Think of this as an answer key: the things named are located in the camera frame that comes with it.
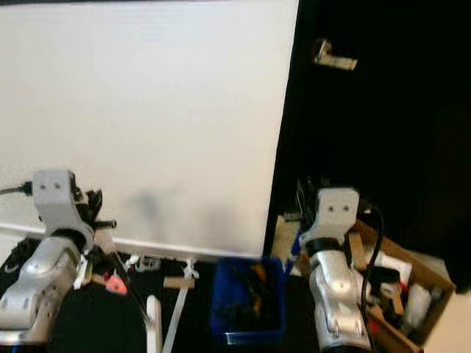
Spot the red tag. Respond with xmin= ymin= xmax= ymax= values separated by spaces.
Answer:
xmin=105 ymin=275 xmax=128 ymax=296

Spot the small brown cardboard piece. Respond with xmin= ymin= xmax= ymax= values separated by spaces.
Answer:
xmin=163 ymin=277 xmax=196 ymax=290

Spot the blue plastic bin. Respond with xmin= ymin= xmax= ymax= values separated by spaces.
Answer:
xmin=209 ymin=255 xmax=288 ymax=346

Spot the white rounded stick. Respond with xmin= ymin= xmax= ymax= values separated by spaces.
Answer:
xmin=145 ymin=295 xmax=163 ymax=353

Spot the long white flat strip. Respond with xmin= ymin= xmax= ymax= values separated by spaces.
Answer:
xmin=160 ymin=259 xmax=199 ymax=353

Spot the brown cardboard box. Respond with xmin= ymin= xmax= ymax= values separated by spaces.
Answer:
xmin=286 ymin=215 xmax=456 ymax=348

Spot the white plastic bottle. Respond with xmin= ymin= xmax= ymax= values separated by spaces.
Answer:
xmin=403 ymin=282 xmax=432 ymax=329

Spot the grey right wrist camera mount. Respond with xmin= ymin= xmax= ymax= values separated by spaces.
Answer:
xmin=315 ymin=187 xmax=361 ymax=245

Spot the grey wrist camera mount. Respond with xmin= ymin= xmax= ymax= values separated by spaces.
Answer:
xmin=315 ymin=187 xmax=361 ymax=245
xmin=31 ymin=169 xmax=96 ymax=233

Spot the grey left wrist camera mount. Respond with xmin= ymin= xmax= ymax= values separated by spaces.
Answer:
xmin=31 ymin=169 xmax=96 ymax=233

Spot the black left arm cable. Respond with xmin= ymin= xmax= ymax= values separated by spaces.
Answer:
xmin=0 ymin=182 xmax=38 ymax=197

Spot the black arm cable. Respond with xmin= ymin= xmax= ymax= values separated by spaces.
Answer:
xmin=359 ymin=204 xmax=386 ymax=339
xmin=0 ymin=182 xmax=38 ymax=197

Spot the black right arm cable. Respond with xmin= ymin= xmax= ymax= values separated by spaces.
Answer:
xmin=359 ymin=204 xmax=386 ymax=339

